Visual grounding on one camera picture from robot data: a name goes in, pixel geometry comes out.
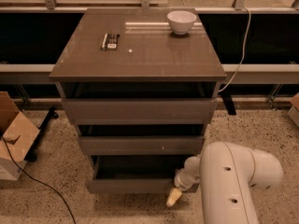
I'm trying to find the grey drawer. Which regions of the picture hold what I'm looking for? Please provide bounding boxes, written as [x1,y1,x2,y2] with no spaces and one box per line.
[78,136,205,156]
[62,99,217,125]
[86,155,190,194]

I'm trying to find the grey middle drawer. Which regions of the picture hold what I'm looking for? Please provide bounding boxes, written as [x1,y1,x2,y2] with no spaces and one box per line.
[78,136,205,156]

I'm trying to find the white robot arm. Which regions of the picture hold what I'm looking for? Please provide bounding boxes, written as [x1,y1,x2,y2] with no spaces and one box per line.
[166,142,283,224]

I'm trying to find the grey drawer cabinet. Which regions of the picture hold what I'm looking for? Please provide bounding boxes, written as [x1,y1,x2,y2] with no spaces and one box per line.
[49,7,227,161]

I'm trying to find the white ceramic bowl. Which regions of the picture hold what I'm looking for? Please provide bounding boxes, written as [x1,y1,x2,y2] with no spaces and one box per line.
[167,11,196,35]

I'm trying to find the open cardboard box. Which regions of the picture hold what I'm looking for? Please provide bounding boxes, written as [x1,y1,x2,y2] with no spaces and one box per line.
[0,91,39,181]

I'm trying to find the grey bottom drawer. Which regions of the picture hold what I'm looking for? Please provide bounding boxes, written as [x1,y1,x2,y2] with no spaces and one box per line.
[86,155,190,194]

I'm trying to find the black floor cable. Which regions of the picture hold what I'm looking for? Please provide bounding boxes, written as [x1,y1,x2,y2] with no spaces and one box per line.
[0,136,78,224]

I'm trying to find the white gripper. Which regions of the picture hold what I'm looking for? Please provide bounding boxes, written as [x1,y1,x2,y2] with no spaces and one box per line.
[166,168,200,207]

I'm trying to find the black bracket right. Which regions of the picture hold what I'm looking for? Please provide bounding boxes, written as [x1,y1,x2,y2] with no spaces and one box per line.
[221,91,236,116]

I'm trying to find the cardboard box at right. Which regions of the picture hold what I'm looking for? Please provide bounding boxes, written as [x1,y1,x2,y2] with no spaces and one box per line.
[288,92,299,127]

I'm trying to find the white hanging cable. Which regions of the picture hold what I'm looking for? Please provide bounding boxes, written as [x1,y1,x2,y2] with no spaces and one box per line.
[218,7,252,94]

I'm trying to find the black stand leg left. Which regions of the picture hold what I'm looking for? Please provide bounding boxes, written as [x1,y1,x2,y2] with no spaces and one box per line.
[25,106,59,162]

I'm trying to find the grey top drawer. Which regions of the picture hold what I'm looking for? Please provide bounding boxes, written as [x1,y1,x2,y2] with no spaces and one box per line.
[62,99,217,125]

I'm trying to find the small black white packet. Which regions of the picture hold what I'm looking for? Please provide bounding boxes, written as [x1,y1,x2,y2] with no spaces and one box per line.
[100,34,120,50]

